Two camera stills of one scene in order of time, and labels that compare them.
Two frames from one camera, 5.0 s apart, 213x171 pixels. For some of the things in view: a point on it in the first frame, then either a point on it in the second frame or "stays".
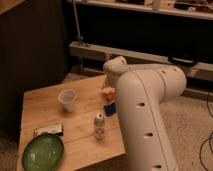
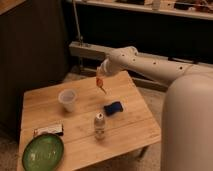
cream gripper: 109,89 to 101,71
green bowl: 43,152 stays
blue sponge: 109,109 stays
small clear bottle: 99,126 stays
